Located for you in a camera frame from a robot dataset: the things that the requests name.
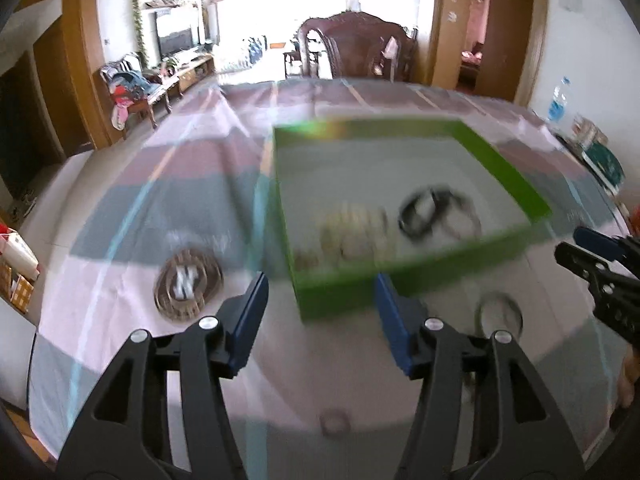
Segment clear plastic water bottle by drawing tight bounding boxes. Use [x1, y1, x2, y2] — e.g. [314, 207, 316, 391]
[547, 76, 574, 124]

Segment black bracelet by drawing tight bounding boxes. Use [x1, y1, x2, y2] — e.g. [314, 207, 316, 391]
[397, 185, 484, 242]

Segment brown round woven brooch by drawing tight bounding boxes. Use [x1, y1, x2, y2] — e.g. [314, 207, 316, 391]
[152, 247, 225, 322]

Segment cream beaded bracelet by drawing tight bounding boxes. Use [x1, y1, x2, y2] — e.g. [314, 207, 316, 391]
[295, 202, 397, 268]

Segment patterned cardboard boxes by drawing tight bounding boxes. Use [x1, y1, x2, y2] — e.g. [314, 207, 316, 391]
[0, 226, 42, 317]

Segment small metal ring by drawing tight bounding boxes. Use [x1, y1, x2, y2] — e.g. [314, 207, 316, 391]
[320, 409, 352, 437]

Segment dark carved wooden chair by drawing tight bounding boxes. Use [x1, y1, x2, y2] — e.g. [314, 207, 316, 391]
[297, 10, 419, 84]

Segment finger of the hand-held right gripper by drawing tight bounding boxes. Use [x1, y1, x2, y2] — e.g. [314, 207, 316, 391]
[554, 241, 640, 345]
[573, 226, 640, 263]

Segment flat screen television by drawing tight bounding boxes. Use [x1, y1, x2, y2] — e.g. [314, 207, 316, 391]
[155, 9, 202, 57]

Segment wooden chair with clothes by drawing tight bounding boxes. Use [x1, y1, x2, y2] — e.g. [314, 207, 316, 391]
[99, 54, 172, 140]

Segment person's right hand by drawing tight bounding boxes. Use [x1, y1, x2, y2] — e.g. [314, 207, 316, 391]
[616, 350, 640, 411]

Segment green leaf garland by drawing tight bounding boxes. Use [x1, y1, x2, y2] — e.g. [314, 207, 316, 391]
[130, 0, 150, 69]

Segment dark green book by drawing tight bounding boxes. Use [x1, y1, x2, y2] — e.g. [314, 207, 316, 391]
[582, 139, 627, 194]

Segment wooden television cabinet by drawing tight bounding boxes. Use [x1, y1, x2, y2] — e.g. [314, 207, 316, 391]
[160, 52, 217, 95]

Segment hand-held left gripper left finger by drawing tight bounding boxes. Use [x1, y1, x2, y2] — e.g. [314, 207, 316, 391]
[55, 271, 270, 480]

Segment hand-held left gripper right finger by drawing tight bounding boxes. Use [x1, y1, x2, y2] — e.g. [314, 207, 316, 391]
[374, 273, 587, 480]

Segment thin dark bangle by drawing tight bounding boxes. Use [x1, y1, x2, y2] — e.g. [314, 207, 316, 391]
[475, 292, 525, 342]

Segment green cardboard box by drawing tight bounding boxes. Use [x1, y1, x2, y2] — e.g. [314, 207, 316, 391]
[264, 119, 554, 324]

